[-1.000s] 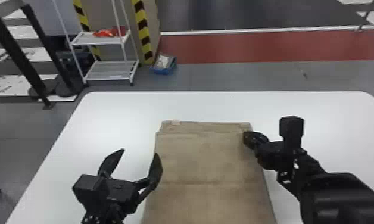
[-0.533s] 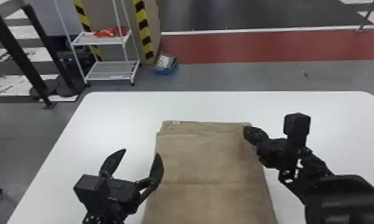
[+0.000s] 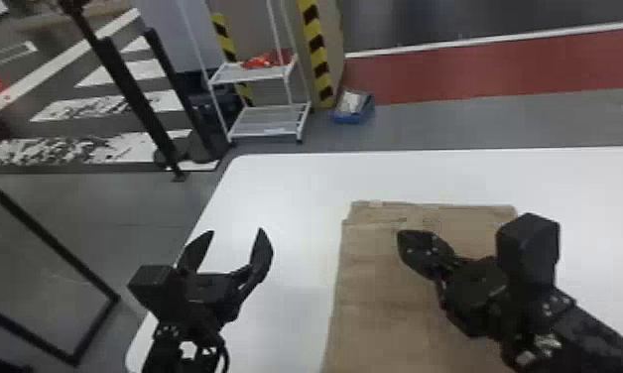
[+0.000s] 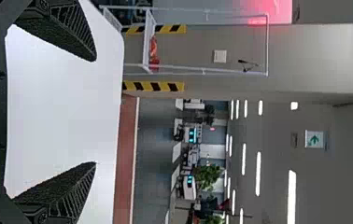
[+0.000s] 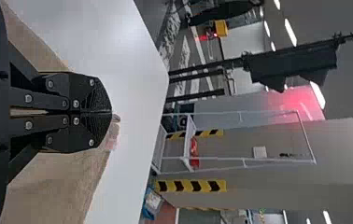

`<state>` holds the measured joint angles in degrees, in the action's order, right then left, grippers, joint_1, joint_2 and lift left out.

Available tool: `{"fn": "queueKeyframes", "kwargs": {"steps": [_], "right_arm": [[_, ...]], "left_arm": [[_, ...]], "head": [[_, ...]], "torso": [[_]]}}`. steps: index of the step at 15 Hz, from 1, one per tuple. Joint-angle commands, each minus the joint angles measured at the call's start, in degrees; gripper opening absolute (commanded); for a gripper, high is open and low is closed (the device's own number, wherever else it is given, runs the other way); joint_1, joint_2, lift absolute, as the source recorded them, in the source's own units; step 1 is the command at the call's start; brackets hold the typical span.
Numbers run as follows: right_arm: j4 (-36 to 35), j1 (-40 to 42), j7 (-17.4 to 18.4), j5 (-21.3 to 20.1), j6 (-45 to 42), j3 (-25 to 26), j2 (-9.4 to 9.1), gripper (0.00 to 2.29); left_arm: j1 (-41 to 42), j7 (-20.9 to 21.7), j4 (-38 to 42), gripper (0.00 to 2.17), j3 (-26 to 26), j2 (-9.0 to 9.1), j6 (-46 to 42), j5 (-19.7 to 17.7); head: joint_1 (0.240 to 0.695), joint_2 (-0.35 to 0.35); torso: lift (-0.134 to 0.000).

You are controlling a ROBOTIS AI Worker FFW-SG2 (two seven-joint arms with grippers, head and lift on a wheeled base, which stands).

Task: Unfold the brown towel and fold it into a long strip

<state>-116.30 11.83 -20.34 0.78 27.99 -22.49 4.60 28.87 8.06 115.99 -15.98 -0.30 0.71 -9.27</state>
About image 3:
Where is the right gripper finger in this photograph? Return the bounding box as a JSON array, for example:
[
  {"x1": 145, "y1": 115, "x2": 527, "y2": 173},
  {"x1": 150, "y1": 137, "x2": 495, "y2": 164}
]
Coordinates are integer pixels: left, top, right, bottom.
[{"x1": 396, "y1": 228, "x2": 459, "y2": 281}]

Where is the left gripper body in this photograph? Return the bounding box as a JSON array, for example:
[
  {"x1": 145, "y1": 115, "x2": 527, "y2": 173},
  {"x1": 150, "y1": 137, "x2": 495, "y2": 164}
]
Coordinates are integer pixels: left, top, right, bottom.
[{"x1": 173, "y1": 269, "x2": 240, "y2": 329}]

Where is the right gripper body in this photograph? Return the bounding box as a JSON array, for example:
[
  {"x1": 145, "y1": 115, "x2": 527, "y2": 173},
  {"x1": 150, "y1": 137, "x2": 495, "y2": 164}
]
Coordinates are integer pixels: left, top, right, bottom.
[{"x1": 436, "y1": 255, "x2": 511, "y2": 337}]

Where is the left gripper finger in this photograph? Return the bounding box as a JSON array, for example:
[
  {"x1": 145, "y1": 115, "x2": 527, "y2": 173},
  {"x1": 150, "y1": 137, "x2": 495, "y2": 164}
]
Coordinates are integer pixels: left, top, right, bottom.
[
  {"x1": 177, "y1": 229, "x2": 215, "y2": 274},
  {"x1": 229, "y1": 227, "x2": 275, "y2": 309}
]

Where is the beige towel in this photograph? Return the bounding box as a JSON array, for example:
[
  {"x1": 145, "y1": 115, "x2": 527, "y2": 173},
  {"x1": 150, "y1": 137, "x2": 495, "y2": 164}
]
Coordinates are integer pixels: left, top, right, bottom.
[{"x1": 320, "y1": 199, "x2": 519, "y2": 373}]

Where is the white shelf trolley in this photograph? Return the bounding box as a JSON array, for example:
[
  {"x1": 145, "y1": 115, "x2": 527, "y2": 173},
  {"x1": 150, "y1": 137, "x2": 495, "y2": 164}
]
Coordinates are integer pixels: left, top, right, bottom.
[{"x1": 177, "y1": 0, "x2": 313, "y2": 144}]

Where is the blue tray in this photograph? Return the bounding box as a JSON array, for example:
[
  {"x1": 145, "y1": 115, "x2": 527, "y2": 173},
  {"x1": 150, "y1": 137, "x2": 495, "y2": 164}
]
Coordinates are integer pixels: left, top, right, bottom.
[{"x1": 328, "y1": 87, "x2": 377, "y2": 126}]

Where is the red snack packet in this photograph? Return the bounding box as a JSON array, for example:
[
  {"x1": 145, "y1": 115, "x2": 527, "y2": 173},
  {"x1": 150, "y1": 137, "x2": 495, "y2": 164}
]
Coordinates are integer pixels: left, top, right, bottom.
[{"x1": 240, "y1": 50, "x2": 295, "y2": 70}]

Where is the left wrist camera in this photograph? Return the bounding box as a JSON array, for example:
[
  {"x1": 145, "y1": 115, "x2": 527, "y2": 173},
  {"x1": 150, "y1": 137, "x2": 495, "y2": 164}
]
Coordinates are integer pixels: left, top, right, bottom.
[{"x1": 127, "y1": 263, "x2": 181, "y2": 314}]

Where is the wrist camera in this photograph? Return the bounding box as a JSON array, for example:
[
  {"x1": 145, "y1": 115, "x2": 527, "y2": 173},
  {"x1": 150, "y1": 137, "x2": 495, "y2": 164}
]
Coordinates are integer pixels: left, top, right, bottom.
[
  {"x1": 127, "y1": 263, "x2": 181, "y2": 314},
  {"x1": 494, "y1": 211, "x2": 561, "y2": 294}
]

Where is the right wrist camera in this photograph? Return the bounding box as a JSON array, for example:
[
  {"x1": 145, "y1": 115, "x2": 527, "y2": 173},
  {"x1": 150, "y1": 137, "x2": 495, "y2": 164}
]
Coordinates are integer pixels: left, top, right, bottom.
[{"x1": 494, "y1": 211, "x2": 561, "y2": 294}]

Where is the yellow black striped post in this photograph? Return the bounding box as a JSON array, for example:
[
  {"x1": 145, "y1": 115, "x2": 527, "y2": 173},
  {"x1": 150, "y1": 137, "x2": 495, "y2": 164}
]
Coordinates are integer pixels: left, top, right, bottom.
[
  {"x1": 209, "y1": 12, "x2": 256, "y2": 108},
  {"x1": 296, "y1": 0, "x2": 336, "y2": 109}
]

